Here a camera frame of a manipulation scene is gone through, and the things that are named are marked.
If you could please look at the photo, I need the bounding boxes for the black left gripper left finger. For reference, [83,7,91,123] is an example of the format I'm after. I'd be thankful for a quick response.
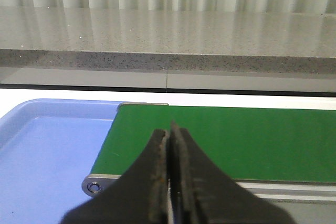
[61,130,169,223]

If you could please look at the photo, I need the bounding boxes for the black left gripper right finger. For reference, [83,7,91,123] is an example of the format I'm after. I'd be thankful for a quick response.
[169,122,295,223]

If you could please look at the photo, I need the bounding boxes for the green conveyor belt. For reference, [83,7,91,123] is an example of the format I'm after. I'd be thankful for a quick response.
[91,104,336,183]

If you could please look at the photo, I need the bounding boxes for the aluminium conveyor frame rail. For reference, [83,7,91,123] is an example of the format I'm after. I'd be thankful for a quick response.
[81,101,336,205]

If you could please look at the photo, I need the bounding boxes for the grey speckled stone counter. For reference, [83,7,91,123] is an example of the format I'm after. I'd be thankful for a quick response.
[1,7,335,74]

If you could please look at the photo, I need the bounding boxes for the blue plastic tray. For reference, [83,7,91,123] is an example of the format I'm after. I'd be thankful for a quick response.
[1,99,118,223]

